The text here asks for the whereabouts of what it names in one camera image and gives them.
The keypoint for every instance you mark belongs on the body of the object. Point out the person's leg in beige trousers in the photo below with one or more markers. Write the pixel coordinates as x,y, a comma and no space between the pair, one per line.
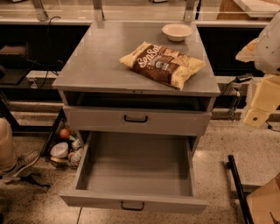
8,155

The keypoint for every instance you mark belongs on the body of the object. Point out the grey sneaker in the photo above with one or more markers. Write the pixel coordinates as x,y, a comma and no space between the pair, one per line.
21,163

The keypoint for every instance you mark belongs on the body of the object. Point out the red apple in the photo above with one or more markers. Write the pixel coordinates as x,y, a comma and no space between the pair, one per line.
65,133

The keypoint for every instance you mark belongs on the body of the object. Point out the black metal bar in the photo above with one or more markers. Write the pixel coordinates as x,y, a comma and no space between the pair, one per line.
231,165

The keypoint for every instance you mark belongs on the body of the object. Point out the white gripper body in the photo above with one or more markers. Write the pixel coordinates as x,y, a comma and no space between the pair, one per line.
269,53

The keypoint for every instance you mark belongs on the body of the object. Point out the white bowl on floor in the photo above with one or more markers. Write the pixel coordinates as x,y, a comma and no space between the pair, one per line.
59,150

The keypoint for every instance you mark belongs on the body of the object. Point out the grey open bottom drawer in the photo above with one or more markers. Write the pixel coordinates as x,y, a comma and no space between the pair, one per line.
154,169

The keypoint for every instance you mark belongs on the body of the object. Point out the black middle drawer handle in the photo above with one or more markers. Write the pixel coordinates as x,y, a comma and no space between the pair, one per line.
128,119

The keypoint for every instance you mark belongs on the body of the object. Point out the black drawer handle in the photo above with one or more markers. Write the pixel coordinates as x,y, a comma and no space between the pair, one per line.
128,119
132,206

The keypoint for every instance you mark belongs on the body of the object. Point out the black power adapter with cable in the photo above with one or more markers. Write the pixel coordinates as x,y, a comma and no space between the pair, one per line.
237,81

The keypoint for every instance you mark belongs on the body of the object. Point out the white bowl on cabinet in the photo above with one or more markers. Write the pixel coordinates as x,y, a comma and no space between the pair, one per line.
177,32

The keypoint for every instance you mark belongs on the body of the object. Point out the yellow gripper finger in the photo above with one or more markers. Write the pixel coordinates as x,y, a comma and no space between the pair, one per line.
255,117

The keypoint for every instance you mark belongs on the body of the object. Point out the cardboard box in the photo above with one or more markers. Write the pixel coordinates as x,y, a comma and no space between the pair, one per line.
264,202

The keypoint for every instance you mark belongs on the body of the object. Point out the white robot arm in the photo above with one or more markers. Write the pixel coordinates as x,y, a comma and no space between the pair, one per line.
264,51

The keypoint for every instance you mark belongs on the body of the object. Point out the brown and yellow chip bag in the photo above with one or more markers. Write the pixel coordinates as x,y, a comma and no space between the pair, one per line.
162,64

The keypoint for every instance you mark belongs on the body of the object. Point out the black bottom drawer handle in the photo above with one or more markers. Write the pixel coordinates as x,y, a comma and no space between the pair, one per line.
132,206

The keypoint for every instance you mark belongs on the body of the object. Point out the grey drawer cabinet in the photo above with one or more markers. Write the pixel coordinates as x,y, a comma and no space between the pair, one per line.
95,77

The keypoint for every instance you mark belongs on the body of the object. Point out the grey middle drawer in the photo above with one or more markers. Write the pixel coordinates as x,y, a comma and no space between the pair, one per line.
167,122

